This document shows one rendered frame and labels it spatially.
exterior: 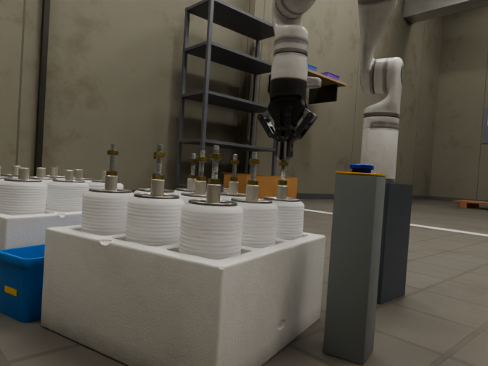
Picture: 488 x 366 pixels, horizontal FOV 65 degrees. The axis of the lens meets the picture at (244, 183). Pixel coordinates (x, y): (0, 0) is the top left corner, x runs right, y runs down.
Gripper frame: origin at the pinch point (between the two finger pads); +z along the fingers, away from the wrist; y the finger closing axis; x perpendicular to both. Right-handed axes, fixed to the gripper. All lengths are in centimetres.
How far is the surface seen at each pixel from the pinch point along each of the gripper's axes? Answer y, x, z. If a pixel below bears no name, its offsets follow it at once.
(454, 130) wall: -22, 862, -112
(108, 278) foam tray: -13.4, -31.7, 22.7
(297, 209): 4.5, -1.7, 11.6
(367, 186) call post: 19.2, -7.8, 6.0
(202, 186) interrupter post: -10.9, -12.7, 8.1
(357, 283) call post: 18.8, -7.9, 22.0
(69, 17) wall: -262, 119, -114
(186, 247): -0.8, -28.5, 16.3
